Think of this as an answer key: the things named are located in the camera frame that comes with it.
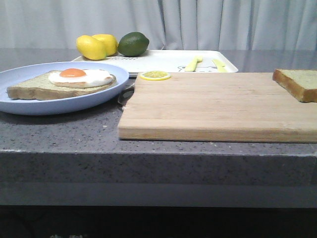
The yellow lemon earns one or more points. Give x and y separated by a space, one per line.
91 48
109 41

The yellow plastic knife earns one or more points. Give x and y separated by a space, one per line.
219 65

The metal board handle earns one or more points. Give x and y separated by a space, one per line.
125 95

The rear yellow lemon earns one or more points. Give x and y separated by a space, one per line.
109 41

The fried egg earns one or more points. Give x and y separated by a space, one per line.
81 78

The yellow plastic fork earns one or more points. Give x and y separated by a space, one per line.
191 66

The front yellow lemon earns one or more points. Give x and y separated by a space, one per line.
91 48

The white bear tray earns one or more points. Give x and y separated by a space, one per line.
169 61

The white curtain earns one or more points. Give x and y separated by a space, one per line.
168 24

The wooden cutting board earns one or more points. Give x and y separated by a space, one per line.
233 107

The bread slice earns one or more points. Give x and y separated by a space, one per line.
40 88
300 83

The lemon slice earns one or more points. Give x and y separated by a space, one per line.
155 75

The green lime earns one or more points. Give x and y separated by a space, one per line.
133 44

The light blue plate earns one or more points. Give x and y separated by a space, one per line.
59 106

